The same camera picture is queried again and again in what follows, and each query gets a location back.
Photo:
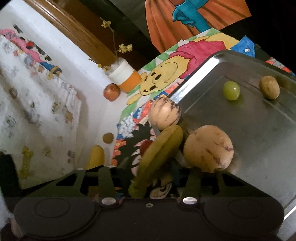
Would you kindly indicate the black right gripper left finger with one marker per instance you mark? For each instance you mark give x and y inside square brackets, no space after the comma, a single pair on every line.
[106,191]

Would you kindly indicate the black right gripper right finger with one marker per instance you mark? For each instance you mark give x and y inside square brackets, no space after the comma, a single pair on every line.
[191,193]

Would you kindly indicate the spotted ripe banana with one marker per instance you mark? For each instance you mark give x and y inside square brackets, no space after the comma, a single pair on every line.
[96,157]

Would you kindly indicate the yellow banana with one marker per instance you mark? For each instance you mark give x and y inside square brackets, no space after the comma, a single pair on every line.
[165,146]

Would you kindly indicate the small brown longan fruit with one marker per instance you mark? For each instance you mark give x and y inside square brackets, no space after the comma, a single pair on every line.
[108,138]

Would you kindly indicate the red cherry tomato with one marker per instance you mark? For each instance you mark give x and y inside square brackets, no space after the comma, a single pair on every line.
[144,146]

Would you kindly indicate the large striped pepino melon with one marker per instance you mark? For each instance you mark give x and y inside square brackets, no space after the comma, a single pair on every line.
[208,148]

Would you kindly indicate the small striped pepino melon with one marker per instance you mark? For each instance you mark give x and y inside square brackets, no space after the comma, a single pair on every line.
[164,112]

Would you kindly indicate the red brown apple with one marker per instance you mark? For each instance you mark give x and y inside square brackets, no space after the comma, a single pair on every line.
[111,92]

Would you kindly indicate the green grape on tray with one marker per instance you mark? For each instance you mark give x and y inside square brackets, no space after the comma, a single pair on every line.
[231,90]

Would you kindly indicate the white cartoon print cloth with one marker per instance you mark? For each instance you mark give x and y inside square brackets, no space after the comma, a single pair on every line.
[39,118]

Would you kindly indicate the silver metal tray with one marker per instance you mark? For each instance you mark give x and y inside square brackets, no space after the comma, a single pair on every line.
[262,130]

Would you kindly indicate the Winnie the Pooh drawing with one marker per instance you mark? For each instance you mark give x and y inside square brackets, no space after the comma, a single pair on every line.
[174,65]

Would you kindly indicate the white orange jar vase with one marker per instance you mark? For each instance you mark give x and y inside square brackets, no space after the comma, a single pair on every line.
[123,75]

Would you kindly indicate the brown longan on tray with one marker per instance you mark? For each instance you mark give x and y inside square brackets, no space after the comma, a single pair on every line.
[269,87]

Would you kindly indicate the dried yellow flower twig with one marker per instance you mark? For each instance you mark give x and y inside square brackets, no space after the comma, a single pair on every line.
[122,48]

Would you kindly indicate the orange dress girl painting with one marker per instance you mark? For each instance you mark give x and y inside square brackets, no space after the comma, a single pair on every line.
[171,21]

